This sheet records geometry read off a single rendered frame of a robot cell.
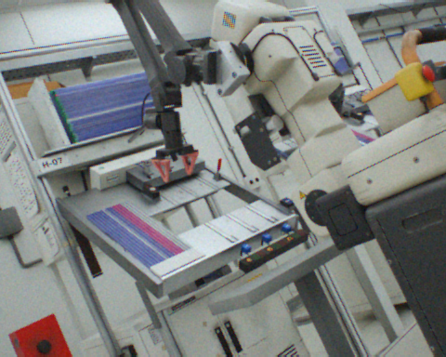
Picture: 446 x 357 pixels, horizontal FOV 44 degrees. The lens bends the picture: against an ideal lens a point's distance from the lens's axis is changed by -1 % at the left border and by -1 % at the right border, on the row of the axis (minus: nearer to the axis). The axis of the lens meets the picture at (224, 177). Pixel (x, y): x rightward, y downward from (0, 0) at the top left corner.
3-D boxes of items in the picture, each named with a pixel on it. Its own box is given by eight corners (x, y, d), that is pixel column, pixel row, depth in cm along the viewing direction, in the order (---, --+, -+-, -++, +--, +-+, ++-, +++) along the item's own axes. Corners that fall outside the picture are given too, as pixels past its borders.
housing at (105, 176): (190, 172, 267) (190, 145, 261) (101, 203, 237) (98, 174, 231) (179, 165, 273) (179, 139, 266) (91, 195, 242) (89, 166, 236)
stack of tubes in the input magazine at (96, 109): (172, 117, 263) (149, 68, 265) (75, 143, 231) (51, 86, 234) (161, 128, 273) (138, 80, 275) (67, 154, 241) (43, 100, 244)
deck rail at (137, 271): (163, 297, 183) (163, 282, 180) (158, 299, 182) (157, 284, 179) (60, 209, 229) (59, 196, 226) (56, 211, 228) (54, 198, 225)
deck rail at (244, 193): (297, 228, 225) (299, 215, 222) (294, 230, 224) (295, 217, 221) (188, 165, 271) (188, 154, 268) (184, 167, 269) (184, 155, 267)
